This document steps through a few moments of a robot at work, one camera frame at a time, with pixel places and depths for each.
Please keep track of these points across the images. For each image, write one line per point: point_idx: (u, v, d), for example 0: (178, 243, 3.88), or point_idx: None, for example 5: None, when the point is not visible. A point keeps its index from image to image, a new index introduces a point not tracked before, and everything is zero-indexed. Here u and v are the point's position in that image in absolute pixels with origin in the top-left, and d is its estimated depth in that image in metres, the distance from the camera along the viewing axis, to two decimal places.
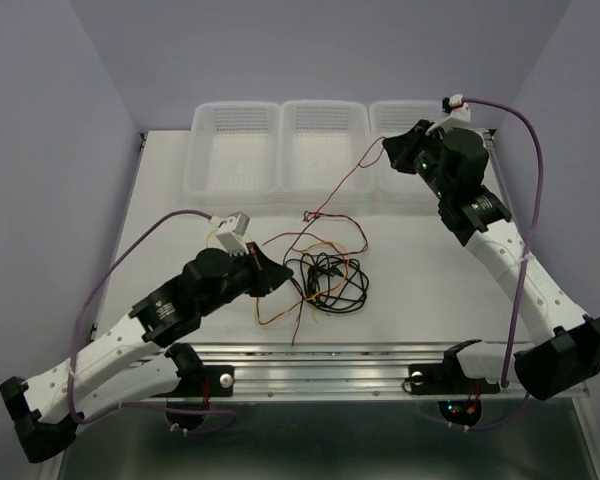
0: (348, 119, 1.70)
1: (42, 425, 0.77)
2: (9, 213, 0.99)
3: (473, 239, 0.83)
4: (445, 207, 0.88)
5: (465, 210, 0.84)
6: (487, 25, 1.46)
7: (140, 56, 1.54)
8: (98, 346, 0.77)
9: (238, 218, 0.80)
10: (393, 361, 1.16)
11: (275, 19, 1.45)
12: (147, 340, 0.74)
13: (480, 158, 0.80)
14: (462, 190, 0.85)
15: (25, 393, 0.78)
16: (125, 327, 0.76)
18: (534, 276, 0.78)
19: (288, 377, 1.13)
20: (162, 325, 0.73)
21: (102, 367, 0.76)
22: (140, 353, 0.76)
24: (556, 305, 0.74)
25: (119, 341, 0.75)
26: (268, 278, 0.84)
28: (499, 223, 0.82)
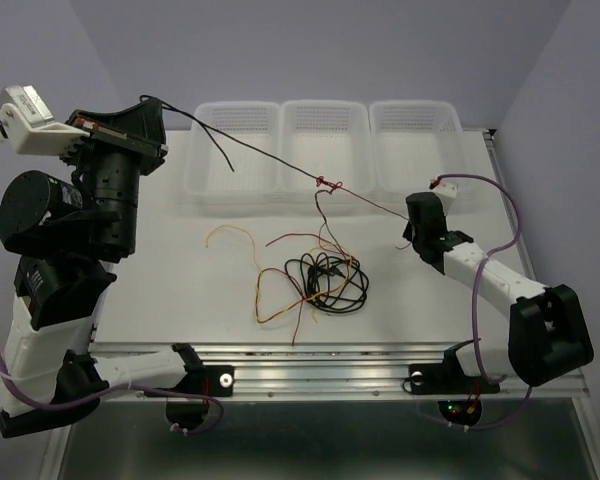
0: (348, 119, 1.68)
1: (22, 418, 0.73)
2: None
3: (445, 262, 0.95)
4: (420, 248, 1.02)
5: (434, 243, 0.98)
6: (486, 25, 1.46)
7: (140, 57, 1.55)
8: (11, 339, 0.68)
9: (26, 97, 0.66)
10: (393, 361, 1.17)
11: (274, 20, 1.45)
12: (38, 327, 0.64)
13: (431, 203, 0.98)
14: (429, 231, 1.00)
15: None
16: (19, 314, 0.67)
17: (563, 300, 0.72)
18: (497, 269, 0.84)
19: (289, 378, 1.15)
20: (39, 303, 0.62)
21: (26, 361, 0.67)
22: (49, 336, 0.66)
24: (518, 284, 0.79)
25: (19, 332, 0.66)
26: (144, 142, 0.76)
28: (463, 243, 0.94)
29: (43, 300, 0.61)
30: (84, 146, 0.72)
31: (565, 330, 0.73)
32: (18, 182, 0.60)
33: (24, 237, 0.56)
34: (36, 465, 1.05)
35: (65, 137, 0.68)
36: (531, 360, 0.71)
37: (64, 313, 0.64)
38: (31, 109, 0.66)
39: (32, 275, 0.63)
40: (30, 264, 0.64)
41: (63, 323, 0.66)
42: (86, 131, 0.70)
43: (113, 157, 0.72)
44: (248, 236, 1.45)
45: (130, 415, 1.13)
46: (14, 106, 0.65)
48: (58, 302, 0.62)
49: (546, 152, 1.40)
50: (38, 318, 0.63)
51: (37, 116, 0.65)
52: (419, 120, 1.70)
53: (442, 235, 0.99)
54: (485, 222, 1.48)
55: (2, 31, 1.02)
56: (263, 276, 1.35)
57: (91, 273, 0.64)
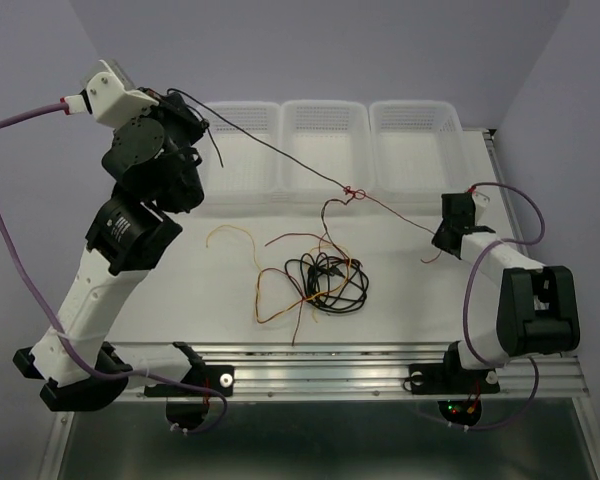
0: (348, 119, 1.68)
1: (66, 388, 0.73)
2: (10, 213, 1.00)
3: (465, 247, 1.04)
4: (445, 236, 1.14)
5: (456, 231, 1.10)
6: (487, 26, 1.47)
7: (140, 58, 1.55)
8: (73, 297, 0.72)
9: (112, 66, 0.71)
10: (393, 360, 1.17)
11: (274, 20, 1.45)
12: (117, 271, 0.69)
13: (465, 197, 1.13)
14: (456, 221, 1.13)
15: (35, 362, 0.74)
16: (90, 265, 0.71)
17: (557, 277, 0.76)
18: (506, 249, 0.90)
19: (289, 378, 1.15)
20: (123, 248, 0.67)
21: (92, 314, 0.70)
22: (119, 285, 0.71)
24: (520, 261, 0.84)
25: (91, 283, 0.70)
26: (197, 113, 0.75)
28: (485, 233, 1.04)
29: (130, 242, 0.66)
30: (154, 115, 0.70)
31: (555, 309, 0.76)
32: (127, 129, 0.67)
33: (136, 172, 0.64)
34: (36, 465, 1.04)
35: (139, 105, 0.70)
36: (514, 327, 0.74)
37: (144, 257, 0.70)
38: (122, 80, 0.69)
39: (110, 225, 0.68)
40: (107, 215, 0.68)
41: (139, 270, 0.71)
42: (156, 100, 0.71)
43: (173, 129, 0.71)
44: (248, 236, 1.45)
45: (130, 415, 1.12)
46: (109, 73, 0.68)
48: (144, 244, 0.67)
49: (546, 152, 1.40)
50: (120, 262, 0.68)
51: (127, 83, 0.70)
52: (418, 120, 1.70)
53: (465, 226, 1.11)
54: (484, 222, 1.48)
55: (1, 32, 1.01)
56: (263, 276, 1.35)
57: (168, 219, 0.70)
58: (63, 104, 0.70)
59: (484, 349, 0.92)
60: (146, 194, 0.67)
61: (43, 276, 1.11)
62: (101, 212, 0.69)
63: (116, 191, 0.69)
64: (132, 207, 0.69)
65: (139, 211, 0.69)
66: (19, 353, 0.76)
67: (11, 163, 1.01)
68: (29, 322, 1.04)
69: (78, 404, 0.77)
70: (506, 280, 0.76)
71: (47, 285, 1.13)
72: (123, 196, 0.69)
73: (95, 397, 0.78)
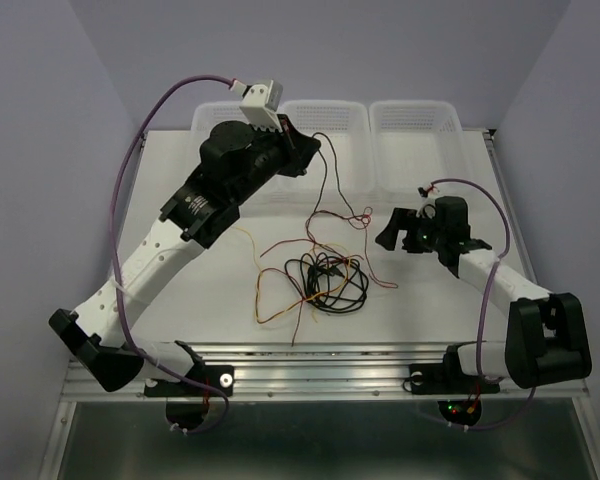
0: (348, 119, 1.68)
1: (107, 350, 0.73)
2: (9, 214, 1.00)
3: (462, 262, 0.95)
4: (441, 249, 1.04)
5: (453, 247, 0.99)
6: (487, 26, 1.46)
7: (140, 58, 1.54)
8: (136, 258, 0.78)
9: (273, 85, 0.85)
10: (393, 360, 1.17)
11: (274, 20, 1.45)
12: (188, 239, 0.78)
13: (460, 207, 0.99)
14: (452, 233, 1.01)
15: (79, 322, 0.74)
16: (160, 233, 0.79)
17: (566, 307, 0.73)
18: (507, 271, 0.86)
19: (289, 378, 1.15)
20: (199, 218, 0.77)
21: (150, 276, 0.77)
22: (181, 255, 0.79)
24: (525, 288, 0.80)
25: (158, 248, 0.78)
26: (304, 151, 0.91)
28: (481, 249, 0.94)
29: (206, 214, 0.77)
30: (270, 134, 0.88)
31: (564, 338, 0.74)
32: (220, 129, 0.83)
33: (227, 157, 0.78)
34: (35, 465, 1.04)
35: (269, 122, 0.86)
36: (524, 362, 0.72)
37: (209, 235, 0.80)
38: (272, 99, 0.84)
39: (188, 201, 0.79)
40: (189, 193, 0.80)
41: (201, 247, 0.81)
42: (282, 129, 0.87)
43: (273, 149, 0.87)
44: (248, 236, 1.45)
45: (130, 414, 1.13)
46: (266, 88, 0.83)
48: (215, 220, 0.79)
49: (546, 152, 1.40)
50: (194, 231, 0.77)
51: (274, 103, 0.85)
52: (418, 120, 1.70)
53: (462, 239, 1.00)
54: (484, 222, 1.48)
55: None
56: (263, 276, 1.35)
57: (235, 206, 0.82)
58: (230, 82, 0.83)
59: (489, 363, 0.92)
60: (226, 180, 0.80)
61: (43, 278, 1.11)
62: (179, 190, 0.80)
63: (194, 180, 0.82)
64: (206, 190, 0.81)
65: (211, 194, 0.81)
66: (61, 313, 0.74)
67: (11, 164, 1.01)
68: (28, 323, 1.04)
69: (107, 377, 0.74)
70: (513, 313, 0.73)
71: (48, 287, 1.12)
72: (197, 181, 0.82)
73: (123, 372, 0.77)
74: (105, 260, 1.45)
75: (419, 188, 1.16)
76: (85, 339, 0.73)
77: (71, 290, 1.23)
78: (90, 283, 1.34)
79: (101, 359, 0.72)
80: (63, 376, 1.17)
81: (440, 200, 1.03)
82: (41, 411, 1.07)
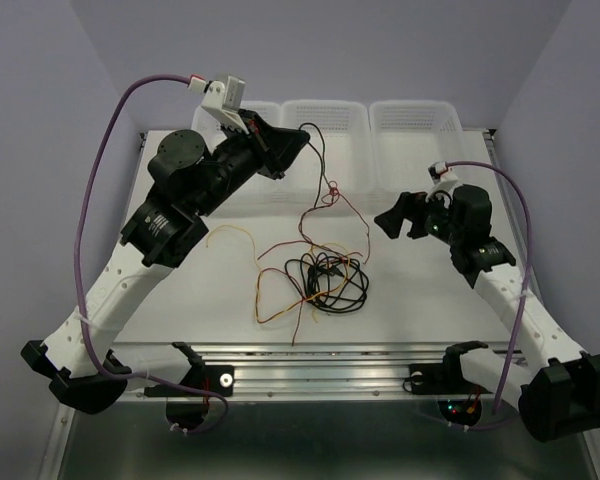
0: (348, 119, 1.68)
1: (77, 379, 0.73)
2: (9, 214, 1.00)
3: (479, 279, 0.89)
4: (454, 251, 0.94)
5: (473, 253, 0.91)
6: (487, 25, 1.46)
7: (140, 58, 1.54)
8: (100, 286, 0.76)
9: (231, 83, 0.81)
10: (393, 360, 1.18)
11: (274, 20, 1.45)
12: (150, 264, 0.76)
13: (483, 210, 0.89)
14: (470, 236, 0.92)
15: (47, 354, 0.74)
16: (122, 258, 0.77)
17: (597, 371, 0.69)
18: (536, 311, 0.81)
19: (289, 378, 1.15)
20: (159, 241, 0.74)
21: (116, 303, 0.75)
22: (148, 279, 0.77)
24: (553, 341, 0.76)
25: (120, 274, 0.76)
26: (280, 151, 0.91)
28: (505, 266, 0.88)
29: (166, 236, 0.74)
30: (238, 136, 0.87)
31: (588, 394, 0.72)
32: (171, 138, 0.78)
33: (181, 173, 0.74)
34: (36, 465, 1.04)
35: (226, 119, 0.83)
36: (542, 418, 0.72)
37: (173, 255, 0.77)
38: (231, 98, 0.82)
39: (148, 222, 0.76)
40: (148, 212, 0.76)
41: (167, 266, 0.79)
42: (248, 132, 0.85)
43: (242, 155, 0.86)
44: (248, 236, 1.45)
45: (130, 414, 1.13)
46: (224, 87, 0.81)
48: (175, 241, 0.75)
49: (546, 152, 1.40)
50: (155, 255, 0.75)
51: (232, 104, 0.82)
52: (418, 120, 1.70)
53: (481, 245, 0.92)
54: None
55: None
56: (263, 276, 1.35)
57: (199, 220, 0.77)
58: (185, 80, 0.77)
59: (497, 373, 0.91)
60: (185, 196, 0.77)
61: (43, 278, 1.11)
62: (139, 209, 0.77)
63: (153, 196, 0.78)
64: (166, 206, 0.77)
65: (172, 210, 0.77)
66: (29, 346, 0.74)
67: (11, 164, 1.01)
68: (28, 324, 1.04)
69: (81, 403, 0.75)
70: (541, 377, 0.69)
71: (47, 287, 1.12)
72: (158, 197, 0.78)
73: (100, 397, 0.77)
74: (105, 260, 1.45)
75: (429, 167, 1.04)
76: (55, 372, 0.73)
77: (71, 291, 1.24)
78: (90, 283, 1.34)
79: (70, 390, 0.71)
80: None
81: (457, 195, 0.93)
82: (41, 410, 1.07)
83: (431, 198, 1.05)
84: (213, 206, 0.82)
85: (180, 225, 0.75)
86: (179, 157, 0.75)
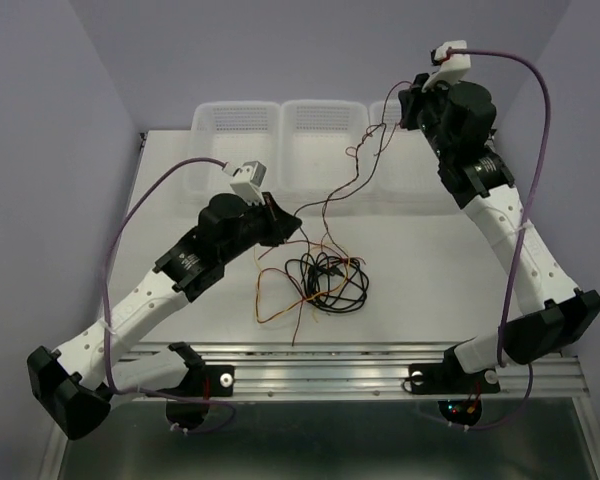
0: (348, 119, 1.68)
1: (85, 389, 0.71)
2: (10, 216, 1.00)
3: (473, 205, 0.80)
4: (445, 168, 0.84)
5: (469, 171, 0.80)
6: (487, 25, 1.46)
7: (141, 58, 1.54)
8: (126, 302, 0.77)
9: (256, 168, 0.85)
10: (385, 360, 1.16)
11: (274, 19, 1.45)
12: (178, 289, 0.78)
13: (487, 118, 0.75)
14: (463, 151, 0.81)
15: (60, 360, 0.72)
16: (154, 281, 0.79)
17: (587, 307, 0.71)
18: (531, 243, 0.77)
19: (288, 377, 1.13)
20: (189, 275, 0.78)
21: (138, 321, 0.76)
22: (171, 306, 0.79)
24: (550, 278, 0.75)
25: (150, 295, 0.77)
26: (282, 229, 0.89)
28: (503, 188, 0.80)
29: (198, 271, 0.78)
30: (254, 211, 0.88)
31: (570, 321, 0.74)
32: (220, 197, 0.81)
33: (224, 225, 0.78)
34: (36, 464, 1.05)
35: (253, 196, 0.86)
36: (531, 350, 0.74)
37: (196, 289, 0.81)
38: (258, 179, 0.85)
39: (181, 257, 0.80)
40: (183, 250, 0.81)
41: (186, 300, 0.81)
42: (263, 202, 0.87)
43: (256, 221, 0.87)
44: None
45: (131, 414, 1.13)
46: (253, 169, 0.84)
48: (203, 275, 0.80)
49: (546, 152, 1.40)
50: (186, 282, 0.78)
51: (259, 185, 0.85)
52: None
53: (475, 161, 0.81)
54: None
55: None
56: (263, 276, 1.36)
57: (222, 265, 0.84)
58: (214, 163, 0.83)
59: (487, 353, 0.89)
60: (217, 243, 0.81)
61: (44, 279, 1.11)
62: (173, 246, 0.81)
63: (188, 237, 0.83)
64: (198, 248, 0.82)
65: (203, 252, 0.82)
66: (42, 350, 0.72)
67: (11, 164, 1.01)
68: (27, 324, 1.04)
69: (71, 418, 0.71)
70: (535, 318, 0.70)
71: (47, 288, 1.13)
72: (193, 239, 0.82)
73: (97, 413, 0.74)
74: (105, 259, 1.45)
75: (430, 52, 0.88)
76: (65, 377, 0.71)
77: (72, 291, 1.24)
78: (90, 283, 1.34)
79: (77, 398, 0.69)
80: None
81: (456, 98, 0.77)
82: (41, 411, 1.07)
83: (431, 88, 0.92)
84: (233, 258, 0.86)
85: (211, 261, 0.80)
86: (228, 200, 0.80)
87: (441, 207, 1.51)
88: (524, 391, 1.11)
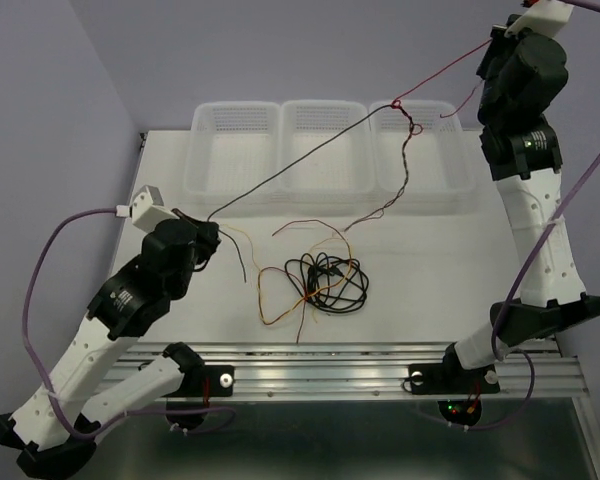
0: (348, 119, 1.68)
1: (45, 453, 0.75)
2: (9, 215, 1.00)
3: (509, 181, 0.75)
4: (488, 135, 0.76)
5: (516, 143, 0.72)
6: (487, 25, 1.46)
7: (140, 58, 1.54)
8: (67, 360, 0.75)
9: (147, 190, 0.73)
10: (380, 362, 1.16)
11: (274, 19, 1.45)
12: (115, 337, 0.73)
13: (552, 84, 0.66)
14: (514, 119, 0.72)
15: (15, 428, 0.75)
16: (89, 332, 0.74)
17: (588, 312, 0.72)
18: (555, 238, 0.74)
19: (288, 378, 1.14)
20: (123, 319, 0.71)
21: (81, 377, 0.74)
22: (115, 351, 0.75)
24: (561, 278, 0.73)
25: (88, 349, 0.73)
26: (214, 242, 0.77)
28: (545, 172, 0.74)
29: (132, 312, 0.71)
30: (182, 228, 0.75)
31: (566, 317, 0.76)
32: (166, 221, 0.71)
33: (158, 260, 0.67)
34: None
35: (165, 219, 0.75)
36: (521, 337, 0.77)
37: (139, 327, 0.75)
38: (156, 199, 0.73)
39: (113, 297, 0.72)
40: (117, 286, 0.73)
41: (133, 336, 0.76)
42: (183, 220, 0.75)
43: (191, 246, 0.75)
44: (248, 236, 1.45)
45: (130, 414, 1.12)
46: (145, 192, 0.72)
48: (139, 317, 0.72)
49: None
50: (122, 325, 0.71)
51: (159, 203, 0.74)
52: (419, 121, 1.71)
53: (525, 134, 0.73)
54: (484, 222, 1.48)
55: None
56: (262, 276, 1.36)
57: (165, 298, 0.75)
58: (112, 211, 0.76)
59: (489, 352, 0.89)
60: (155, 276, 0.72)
61: (43, 278, 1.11)
62: (105, 284, 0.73)
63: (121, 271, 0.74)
64: (134, 282, 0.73)
65: (140, 286, 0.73)
66: (0, 420, 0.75)
67: (10, 163, 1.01)
68: (25, 323, 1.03)
69: (59, 469, 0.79)
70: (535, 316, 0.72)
71: (47, 287, 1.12)
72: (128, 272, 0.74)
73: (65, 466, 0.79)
74: (105, 259, 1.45)
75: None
76: (24, 445, 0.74)
77: (72, 291, 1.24)
78: (89, 283, 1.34)
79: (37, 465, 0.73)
80: None
81: (523, 56, 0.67)
82: None
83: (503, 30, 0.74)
84: (180, 286, 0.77)
85: (142, 303, 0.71)
86: (154, 235, 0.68)
87: (441, 207, 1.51)
88: (525, 391, 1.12)
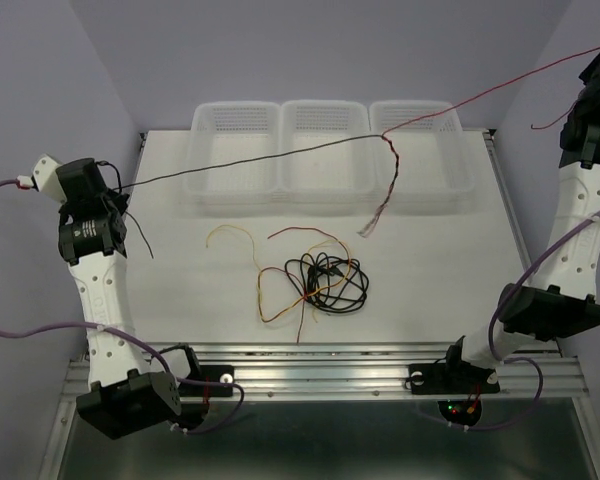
0: (348, 120, 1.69)
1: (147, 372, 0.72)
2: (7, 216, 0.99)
3: (570, 167, 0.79)
4: (569, 119, 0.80)
5: (591, 133, 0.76)
6: (488, 25, 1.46)
7: (140, 58, 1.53)
8: (91, 301, 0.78)
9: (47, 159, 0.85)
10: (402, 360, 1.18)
11: (274, 19, 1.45)
12: (109, 250, 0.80)
13: None
14: None
15: (104, 381, 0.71)
16: (89, 267, 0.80)
17: (586, 312, 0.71)
18: (586, 237, 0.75)
19: (288, 378, 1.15)
20: (101, 233, 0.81)
21: (117, 299, 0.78)
22: (118, 269, 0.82)
24: (574, 273, 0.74)
25: (98, 277, 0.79)
26: None
28: None
29: (102, 223, 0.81)
30: None
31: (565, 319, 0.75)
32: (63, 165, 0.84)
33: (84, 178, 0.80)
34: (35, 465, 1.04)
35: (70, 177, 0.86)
36: (513, 321, 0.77)
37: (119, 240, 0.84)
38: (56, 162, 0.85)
39: (78, 234, 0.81)
40: (74, 228, 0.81)
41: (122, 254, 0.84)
42: None
43: None
44: (249, 236, 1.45)
45: None
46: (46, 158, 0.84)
48: (113, 228, 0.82)
49: (546, 154, 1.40)
50: (107, 235, 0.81)
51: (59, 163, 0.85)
52: (419, 120, 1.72)
53: None
54: (485, 222, 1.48)
55: None
56: (263, 276, 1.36)
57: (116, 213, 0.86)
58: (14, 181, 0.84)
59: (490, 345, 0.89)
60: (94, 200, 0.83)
61: (45, 279, 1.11)
62: (61, 236, 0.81)
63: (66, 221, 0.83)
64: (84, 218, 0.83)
65: (89, 217, 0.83)
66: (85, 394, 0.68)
67: (10, 165, 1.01)
68: (26, 323, 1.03)
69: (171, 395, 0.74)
70: (530, 295, 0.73)
71: (48, 287, 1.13)
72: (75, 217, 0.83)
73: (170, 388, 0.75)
74: None
75: None
76: (125, 381, 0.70)
77: (73, 291, 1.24)
78: None
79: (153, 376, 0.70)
80: (66, 375, 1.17)
81: None
82: (42, 410, 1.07)
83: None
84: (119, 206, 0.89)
85: (104, 218, 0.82)
86: (65, 171, 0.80)
87: (442, 207, 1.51)
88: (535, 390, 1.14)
